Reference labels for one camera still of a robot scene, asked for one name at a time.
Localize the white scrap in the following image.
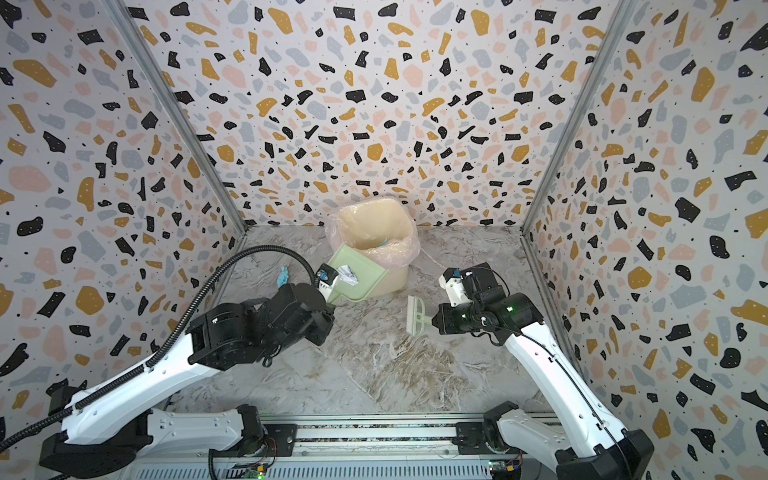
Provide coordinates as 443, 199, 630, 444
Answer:
337, 265, 359, 286

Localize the light blue scrap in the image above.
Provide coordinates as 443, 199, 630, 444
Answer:
276, 266, 290, 288

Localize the green dustpan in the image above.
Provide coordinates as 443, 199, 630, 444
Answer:
326, 244, 387, 305

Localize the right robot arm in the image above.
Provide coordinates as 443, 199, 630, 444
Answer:
432, 293, 654, 479

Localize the corner aluminium post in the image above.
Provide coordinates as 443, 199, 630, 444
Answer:
101, 0, 248, 234
519, 0, 637, 234

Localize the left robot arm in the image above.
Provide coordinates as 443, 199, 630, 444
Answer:
39, 283, 334, 479

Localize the pink plastic bin liner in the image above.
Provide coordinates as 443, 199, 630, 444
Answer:
324, 197, 421, 269

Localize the right corner aluminium post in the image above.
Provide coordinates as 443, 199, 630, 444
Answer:
519, 0, 637, 234

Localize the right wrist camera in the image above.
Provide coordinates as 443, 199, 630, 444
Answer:
438, 267, 477, 307

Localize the left corner aluminium post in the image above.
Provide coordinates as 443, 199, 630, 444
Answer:
101, 0, 248, 234

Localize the green hand brush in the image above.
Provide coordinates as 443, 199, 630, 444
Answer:
406, 295, 434, 336

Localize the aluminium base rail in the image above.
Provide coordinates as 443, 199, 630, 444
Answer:
115, 410, 596, 479

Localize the cream trash bin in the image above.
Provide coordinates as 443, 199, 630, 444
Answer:
325, 197, 421, 302

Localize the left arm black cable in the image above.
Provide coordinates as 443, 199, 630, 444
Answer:
0, 244, 319, 454

